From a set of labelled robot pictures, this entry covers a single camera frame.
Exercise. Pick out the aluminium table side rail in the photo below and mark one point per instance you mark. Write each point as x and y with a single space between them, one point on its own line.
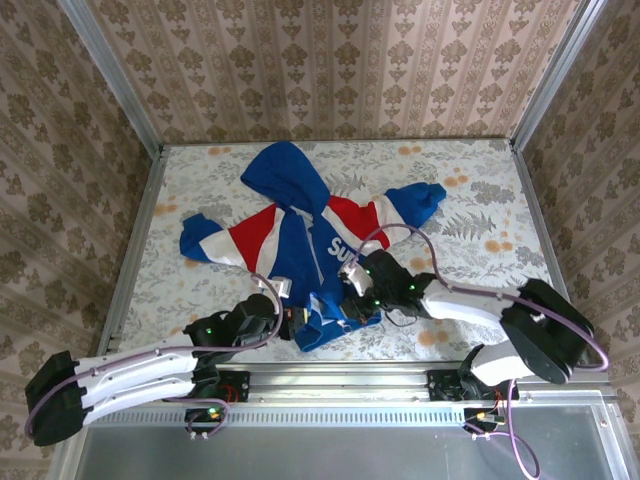
547 240
135 240

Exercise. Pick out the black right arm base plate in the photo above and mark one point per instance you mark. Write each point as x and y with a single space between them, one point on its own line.
442 386

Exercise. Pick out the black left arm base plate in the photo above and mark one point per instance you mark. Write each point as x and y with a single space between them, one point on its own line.
235 385

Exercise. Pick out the aluminium mounting rail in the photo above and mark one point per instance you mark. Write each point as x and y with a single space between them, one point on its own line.
340 382

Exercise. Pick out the aluminium frame post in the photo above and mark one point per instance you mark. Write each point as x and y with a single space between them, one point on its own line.
555 75
112 75

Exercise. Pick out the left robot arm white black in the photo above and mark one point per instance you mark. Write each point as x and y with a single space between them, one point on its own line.
140 370

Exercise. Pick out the blue red white zip jacket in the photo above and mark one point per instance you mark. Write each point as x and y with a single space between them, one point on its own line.
300 235

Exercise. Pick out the grey metal sheet panel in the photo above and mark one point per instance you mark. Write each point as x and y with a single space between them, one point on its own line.
325 452

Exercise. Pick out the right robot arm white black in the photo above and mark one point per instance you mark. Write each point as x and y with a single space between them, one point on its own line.
465 306

